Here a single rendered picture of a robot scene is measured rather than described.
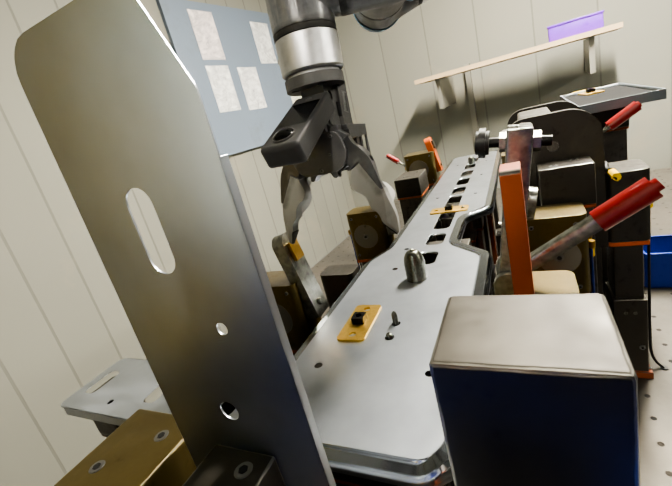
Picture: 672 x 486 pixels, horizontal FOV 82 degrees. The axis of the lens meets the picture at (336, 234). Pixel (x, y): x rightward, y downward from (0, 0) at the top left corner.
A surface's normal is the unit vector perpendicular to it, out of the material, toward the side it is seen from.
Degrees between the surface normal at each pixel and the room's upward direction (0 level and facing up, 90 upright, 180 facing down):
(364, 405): 0
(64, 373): 90
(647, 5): 90
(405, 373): 0
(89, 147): 90
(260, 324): 90
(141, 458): 0
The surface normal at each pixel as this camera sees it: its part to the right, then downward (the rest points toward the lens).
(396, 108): -0.46, 0.36
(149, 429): -0.24, -0.93
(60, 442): 0.86, -0.07
